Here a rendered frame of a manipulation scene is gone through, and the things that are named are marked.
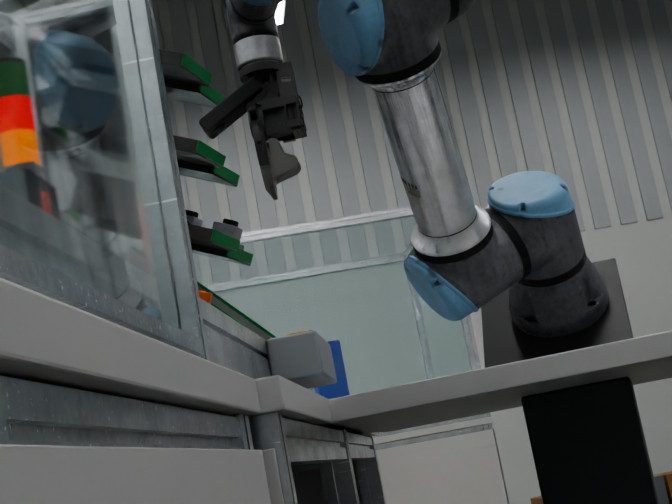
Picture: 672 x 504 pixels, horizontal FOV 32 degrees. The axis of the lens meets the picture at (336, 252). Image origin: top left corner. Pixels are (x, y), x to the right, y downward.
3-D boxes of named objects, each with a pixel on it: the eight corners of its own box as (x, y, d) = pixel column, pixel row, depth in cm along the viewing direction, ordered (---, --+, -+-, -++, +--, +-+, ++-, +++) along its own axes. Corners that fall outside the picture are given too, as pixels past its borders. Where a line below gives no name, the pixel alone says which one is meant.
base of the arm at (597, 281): (598, 264, 187) (586, 214, 182) (617, 322, 174) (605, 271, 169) (506, 288, 190) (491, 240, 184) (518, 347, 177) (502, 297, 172)
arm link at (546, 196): (602, 248, 174) (584, 173, 166) (532, 296, 170) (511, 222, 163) (550, 221, 183) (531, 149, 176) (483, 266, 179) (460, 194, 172)
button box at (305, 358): (337, 383, 176) (330, 342, 177) (323, 373, 155) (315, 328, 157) (291, 391, 176) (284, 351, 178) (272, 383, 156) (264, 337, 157)
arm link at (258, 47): (229, 40, 184) (238, 57, 192) (234, 68, 184) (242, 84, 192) (276, 30, 184) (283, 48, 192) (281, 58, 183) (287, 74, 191)
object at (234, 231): (241, 261, 223) (250, 225, 224) (233, 258, 219) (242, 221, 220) (201, 251, 226) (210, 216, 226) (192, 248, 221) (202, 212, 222)
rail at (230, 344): (307, 421, 190) (296, 354, 192) (194, 393, 103) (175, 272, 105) (274, 427, 191) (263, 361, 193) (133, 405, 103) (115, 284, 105)
